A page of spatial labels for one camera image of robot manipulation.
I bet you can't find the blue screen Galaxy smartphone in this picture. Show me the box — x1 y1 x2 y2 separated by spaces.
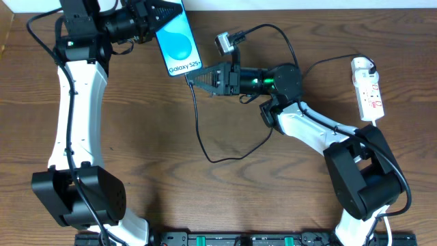
156 0 203 77

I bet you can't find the black USB charging cable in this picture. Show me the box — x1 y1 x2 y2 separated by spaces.
184 53 378 164

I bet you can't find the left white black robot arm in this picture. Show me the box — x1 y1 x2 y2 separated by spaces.
31 1 184 245

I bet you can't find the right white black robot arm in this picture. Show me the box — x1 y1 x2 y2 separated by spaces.
185 62 411 245

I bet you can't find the white power strip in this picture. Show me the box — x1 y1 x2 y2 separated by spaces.
351 57 384 126

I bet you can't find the white USB wall charger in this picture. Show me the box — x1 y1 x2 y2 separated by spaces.
352 69 379 87

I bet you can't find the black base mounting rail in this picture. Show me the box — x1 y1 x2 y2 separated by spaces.
73 232 418 246

